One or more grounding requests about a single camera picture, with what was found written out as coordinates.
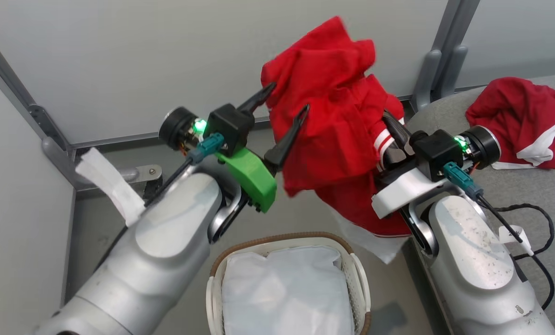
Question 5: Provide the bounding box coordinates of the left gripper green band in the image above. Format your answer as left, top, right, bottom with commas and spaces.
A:
159, 82, 311, 214

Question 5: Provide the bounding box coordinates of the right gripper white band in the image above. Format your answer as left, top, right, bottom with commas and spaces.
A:
372, 111, 502, 219

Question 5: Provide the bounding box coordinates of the red shirt striped cuff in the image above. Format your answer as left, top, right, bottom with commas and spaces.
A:
261, 15, 413, 265

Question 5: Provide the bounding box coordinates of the red shirt white hem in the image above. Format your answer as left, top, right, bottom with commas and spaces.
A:
465, 77, 555, 170

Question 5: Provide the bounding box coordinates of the grey metal partition foot bar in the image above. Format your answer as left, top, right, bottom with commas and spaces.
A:
41, 136, 163, 191

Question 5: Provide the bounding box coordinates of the black caster wheel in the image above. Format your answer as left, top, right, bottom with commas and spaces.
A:
142, 178, 164, 201

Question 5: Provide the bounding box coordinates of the white laundry basket brown rim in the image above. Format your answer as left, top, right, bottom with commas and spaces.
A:
206, 232, 372, 335

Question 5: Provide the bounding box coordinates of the white cloth basket liner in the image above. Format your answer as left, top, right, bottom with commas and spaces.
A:
221, 246, 355, 335

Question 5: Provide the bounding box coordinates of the long white tape label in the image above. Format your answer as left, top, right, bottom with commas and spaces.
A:
75, 147, 146, 228

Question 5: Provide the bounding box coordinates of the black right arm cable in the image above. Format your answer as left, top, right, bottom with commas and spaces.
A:
442, 162, 555, 311

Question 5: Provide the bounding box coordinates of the grey partition post foot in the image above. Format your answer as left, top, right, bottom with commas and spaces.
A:
411, 49, 442, 112
438, 44, 468, 99

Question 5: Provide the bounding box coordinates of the grey upright partition post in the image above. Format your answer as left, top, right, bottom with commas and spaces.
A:
433, 0, 481, 56

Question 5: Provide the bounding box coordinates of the small white cable tag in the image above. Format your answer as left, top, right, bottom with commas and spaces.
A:
498, 225, 535, 256

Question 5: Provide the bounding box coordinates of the grey slanted partition frame post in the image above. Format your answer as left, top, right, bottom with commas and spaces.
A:
0, 23, 75, 161

